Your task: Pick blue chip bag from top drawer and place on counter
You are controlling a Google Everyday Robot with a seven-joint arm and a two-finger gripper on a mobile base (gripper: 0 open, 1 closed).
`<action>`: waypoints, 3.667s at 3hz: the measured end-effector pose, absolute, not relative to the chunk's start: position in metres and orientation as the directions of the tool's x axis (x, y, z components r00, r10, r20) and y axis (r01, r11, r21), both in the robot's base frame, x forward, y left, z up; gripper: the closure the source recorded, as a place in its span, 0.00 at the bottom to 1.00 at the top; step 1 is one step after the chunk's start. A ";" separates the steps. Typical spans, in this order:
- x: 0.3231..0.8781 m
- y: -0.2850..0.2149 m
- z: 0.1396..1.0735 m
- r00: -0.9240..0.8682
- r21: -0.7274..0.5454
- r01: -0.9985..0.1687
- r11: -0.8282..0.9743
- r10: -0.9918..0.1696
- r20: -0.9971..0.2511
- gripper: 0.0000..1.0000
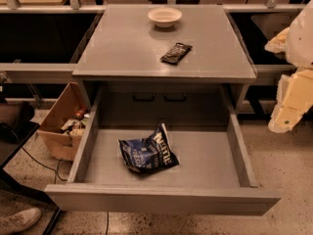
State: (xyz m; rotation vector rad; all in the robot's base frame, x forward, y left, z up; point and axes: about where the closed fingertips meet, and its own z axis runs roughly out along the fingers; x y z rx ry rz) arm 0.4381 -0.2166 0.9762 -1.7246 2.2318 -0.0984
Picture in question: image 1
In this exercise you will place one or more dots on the right black drawer handle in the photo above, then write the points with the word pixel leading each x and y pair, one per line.
pixel 175 97

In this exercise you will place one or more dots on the black table frame leg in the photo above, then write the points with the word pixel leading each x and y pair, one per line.
pixel 11 185

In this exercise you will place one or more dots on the blue Kettle chip bag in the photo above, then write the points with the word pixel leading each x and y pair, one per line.
pixel 148 155

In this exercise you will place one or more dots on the left black drawer handle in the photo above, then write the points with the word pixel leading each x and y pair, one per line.
pixel 144 97

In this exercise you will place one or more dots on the cardboard box with trash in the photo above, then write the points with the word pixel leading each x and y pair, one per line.
pixel 63 144

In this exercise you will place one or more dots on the white shoe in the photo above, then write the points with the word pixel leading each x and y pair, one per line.
pixel 19 221

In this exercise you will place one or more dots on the grey open top drawer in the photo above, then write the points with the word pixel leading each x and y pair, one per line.
pixel 214 175

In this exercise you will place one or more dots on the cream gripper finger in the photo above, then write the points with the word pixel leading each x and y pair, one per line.
pixel 278 43
pixel 294 99

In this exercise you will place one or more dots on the grey cabinet counter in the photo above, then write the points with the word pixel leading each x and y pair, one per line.
pixel 124 54

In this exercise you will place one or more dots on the black drawer handle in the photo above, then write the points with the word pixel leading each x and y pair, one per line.
pixel 144 97
pixel 175 97

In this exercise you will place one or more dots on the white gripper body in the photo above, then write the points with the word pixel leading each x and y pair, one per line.
pixel 301 39

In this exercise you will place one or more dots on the black snack bag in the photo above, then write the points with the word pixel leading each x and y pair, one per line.
pixel 176 53

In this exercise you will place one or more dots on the white ceramic bowl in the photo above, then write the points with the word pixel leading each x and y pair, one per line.
pixel 164 17

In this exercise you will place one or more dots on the red can in box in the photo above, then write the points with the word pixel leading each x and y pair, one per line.
pixel 79 114

